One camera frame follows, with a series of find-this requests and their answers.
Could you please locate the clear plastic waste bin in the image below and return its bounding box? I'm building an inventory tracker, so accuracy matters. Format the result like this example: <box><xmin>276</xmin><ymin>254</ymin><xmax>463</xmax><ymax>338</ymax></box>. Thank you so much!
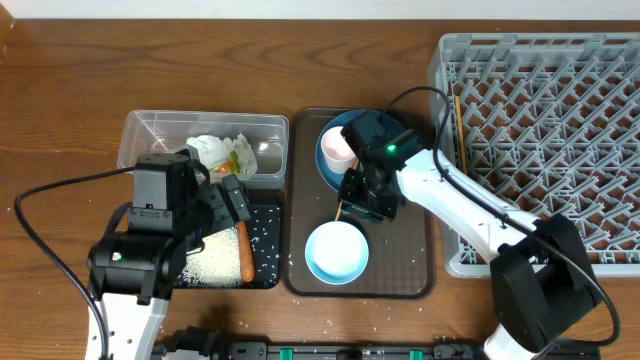
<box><xmin>118</xmin><ymin>110</ymin><xmax>289</xmax><ymax>189</ymax></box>

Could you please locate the black plastic tray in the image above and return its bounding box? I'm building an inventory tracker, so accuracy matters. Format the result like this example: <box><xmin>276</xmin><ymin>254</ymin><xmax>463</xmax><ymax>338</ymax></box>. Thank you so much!
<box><xmin>172</xmin><ymin>193</ymin><xmax>285</xmax><ymax>290</ymax></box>

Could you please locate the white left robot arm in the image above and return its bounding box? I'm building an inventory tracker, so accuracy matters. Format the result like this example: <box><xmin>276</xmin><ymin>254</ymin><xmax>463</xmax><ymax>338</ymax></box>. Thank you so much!
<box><xmin>86</xmin><ymin>152</ymin><xmax>250</xmax><ymax>359</ymax></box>

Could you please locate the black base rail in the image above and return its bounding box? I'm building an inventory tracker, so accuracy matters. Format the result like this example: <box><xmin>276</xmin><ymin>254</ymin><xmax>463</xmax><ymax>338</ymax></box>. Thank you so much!
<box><xmin>149</xmin><ymin>341</ymin><xmax>601</xmax><ymax>360</ymax></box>

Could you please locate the grey plastic dishwasher rack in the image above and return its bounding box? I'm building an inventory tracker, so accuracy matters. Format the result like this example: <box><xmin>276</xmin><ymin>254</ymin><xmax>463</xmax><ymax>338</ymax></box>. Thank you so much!
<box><xmin>428</xmin><ymin>33</ymin><xmax>639</xmax><ymax>278</ymax></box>

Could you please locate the light blue rice bowl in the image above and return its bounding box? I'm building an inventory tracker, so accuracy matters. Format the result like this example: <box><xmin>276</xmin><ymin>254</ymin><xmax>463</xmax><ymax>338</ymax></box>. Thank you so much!
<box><xmin>304</xmin><ymin>221</ymin><xmax>370</xmax><ymax>286</ymax></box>

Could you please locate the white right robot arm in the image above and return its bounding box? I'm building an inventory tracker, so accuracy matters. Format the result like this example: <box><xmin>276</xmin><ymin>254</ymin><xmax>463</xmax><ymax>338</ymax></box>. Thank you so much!
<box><xmin>339</xmin><ymin>110</ymin><xmax>602</xmax><ymax>359</ymax></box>

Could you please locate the dark blue plate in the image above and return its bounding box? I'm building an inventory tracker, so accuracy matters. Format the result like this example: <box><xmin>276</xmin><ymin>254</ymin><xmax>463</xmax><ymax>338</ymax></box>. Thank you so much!
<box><xmin>314</xmin><ymin>108</ymin><xmax>416</xmax><ymax>202</ymax></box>

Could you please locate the orange carrot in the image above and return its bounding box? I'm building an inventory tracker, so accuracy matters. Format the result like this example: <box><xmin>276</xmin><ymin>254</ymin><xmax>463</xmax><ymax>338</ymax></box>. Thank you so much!
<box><xmin>237</xmin><ymin>222</ymin><xmax>256</xmax><ymax>283</ymax></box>

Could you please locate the pink plastic cup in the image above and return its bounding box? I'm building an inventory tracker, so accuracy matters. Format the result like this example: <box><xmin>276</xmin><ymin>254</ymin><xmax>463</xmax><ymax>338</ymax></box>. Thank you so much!
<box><xmin>320</xmin><ymin>126</ymin><xmax>356</xmax><ymax>174</ymax></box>

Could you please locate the wooden chopstick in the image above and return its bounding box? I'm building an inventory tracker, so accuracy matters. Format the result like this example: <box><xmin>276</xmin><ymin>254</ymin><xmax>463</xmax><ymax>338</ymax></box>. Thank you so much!
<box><xmin>454</xmin><ymin>95</ymin><xmax>468</xmax><ymax>175</ymax></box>
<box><xmin>334</xmin><ymin>158</ymin><xmax>359</xmax><ymax>221</ymax></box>

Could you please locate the white tissue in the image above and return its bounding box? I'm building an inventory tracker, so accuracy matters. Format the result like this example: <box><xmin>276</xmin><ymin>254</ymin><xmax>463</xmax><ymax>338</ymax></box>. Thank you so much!
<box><xmin>186</xmin><ymin>135</ymin><xmax>235</xmax><ymax>169</ymax></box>

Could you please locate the brown serving tray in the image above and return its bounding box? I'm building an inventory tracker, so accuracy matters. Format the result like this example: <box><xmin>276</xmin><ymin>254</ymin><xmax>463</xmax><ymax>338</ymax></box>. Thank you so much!
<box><xmin>283</xmin><ymin>108</ymin><xmax>435</xmax><ymax>299</ymax></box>

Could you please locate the green food wrapper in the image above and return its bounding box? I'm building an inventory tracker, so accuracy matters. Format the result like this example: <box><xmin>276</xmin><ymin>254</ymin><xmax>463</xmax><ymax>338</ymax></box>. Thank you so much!
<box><xmin>208</xmin><ymin>134</ymin><xmax>258</xmax><ymax>176</ymax></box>

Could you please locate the pile of white rice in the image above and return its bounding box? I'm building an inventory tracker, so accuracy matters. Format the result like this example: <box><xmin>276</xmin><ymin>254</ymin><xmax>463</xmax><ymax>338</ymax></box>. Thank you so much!
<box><xmin>179</xmin><ymin>204</ymin><xmax>281</xmax><ymax>289</ymax></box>

